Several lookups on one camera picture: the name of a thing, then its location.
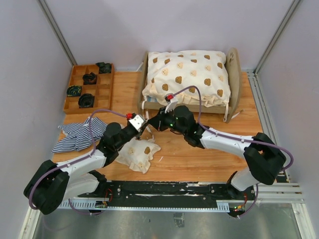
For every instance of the black rolled sock top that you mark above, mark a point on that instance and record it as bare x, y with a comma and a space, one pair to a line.
104, 68

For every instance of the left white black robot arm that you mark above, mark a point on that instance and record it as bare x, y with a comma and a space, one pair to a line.
54, 183

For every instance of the large bear print cushion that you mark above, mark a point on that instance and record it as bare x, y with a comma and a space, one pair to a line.
199, 77

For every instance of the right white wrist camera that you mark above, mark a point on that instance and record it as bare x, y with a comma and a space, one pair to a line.
172, 101

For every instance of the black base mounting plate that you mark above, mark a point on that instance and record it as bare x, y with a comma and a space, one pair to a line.
157, 194

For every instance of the small bear print pillow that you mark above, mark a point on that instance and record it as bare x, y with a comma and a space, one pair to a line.
137, 154

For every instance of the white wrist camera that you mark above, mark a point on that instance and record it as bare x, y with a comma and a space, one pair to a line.
172, 101
136, 120

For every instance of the black rolled sock bottom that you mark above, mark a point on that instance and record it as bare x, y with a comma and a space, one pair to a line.
86, 101

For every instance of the blue striped cloth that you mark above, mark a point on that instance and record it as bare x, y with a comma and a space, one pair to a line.
77, 135

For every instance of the aluminium rail frame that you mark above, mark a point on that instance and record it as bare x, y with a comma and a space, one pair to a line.
55, 183

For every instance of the wooden pet bed frame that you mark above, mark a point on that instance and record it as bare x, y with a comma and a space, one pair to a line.
235, 81

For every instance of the left aluminium corner post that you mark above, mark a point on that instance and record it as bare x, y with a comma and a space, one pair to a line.
56, 30

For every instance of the black green rolled sock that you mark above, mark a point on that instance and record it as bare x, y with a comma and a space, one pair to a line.
74, 91

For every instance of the black rolled sock middle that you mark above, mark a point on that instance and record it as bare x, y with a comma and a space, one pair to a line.
89, 79

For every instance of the right aluminium corner post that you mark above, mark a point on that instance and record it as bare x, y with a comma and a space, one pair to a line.
292, 9

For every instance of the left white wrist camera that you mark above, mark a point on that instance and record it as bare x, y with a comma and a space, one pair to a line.
136, 120

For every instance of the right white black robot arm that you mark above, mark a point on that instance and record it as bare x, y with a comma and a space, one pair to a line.
264, 159

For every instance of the aluminium corner post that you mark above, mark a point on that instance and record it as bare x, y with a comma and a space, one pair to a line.
56, 30
292, 9

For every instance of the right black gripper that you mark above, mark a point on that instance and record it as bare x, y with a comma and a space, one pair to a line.
155, 121

